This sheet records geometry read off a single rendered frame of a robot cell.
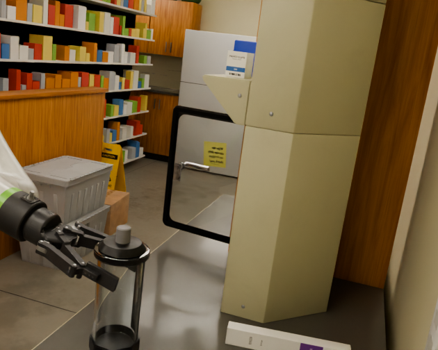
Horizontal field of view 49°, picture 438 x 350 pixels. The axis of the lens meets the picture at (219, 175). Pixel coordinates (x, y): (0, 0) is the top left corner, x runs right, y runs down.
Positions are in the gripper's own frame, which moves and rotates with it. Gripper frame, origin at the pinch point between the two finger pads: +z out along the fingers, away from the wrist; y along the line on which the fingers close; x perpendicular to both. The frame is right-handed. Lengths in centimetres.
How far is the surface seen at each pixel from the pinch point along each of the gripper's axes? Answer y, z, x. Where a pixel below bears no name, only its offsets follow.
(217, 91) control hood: 25.8, -1.3, -36.2
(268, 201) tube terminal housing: 25.6, 19.4, -18.1
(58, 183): 179, -118, 85
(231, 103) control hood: 25.8, 2.9, -35.0
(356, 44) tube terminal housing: 35, 22, -57
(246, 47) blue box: 46, -4, -46
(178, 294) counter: 28.4, 8.3, 16.9
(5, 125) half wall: 180, -166, 66
